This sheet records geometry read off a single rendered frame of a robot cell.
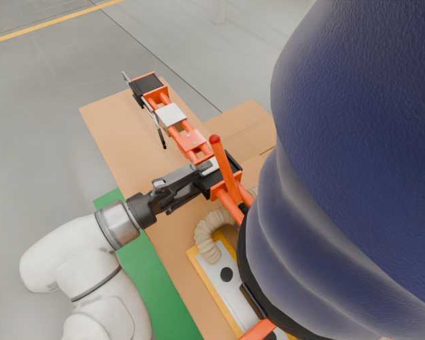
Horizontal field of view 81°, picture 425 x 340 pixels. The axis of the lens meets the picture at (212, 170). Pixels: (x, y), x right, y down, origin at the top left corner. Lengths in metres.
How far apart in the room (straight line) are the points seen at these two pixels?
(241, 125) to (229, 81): 1.26
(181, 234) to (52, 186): 1.75
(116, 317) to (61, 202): 1.72
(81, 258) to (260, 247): 0.34
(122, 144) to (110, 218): 0.54
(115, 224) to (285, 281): 0.34
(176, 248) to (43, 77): 2.92
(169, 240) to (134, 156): 0.42
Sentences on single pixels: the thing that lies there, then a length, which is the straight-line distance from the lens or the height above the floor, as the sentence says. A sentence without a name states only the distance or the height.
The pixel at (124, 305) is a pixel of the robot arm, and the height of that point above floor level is 1.18.
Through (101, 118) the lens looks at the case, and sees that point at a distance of 1.15.
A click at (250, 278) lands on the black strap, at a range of 0.37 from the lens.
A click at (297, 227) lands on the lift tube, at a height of 1.53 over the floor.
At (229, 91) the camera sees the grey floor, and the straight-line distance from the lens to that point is 2.67.
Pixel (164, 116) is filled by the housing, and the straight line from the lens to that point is 0.68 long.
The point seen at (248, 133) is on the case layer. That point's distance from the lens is 1.55.
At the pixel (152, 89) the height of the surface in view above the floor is 1.23.
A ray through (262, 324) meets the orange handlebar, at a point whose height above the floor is 1.21.
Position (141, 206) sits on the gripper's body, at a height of 1.24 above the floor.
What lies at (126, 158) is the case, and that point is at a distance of 0.98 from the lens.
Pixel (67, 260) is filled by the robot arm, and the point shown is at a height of 1.24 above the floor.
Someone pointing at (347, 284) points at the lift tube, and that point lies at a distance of 0.19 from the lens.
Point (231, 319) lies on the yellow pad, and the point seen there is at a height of 1.09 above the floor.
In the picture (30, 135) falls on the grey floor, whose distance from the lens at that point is 2.76.
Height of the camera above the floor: 1.69
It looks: 57 degrees down
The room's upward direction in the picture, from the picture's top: straight up
